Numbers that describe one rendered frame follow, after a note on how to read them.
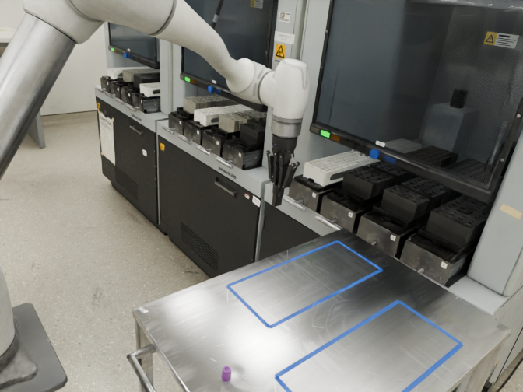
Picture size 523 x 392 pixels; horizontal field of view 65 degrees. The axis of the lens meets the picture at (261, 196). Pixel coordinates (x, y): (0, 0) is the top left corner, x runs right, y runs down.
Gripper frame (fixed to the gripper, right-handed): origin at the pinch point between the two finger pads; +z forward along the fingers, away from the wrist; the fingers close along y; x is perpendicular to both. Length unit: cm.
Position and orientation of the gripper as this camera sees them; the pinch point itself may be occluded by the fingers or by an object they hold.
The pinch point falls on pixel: (277, 195)
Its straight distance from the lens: 130.9
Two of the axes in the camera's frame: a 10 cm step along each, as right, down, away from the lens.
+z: -0.9, 8.9, 4.4
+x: -7.6, 2.2, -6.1
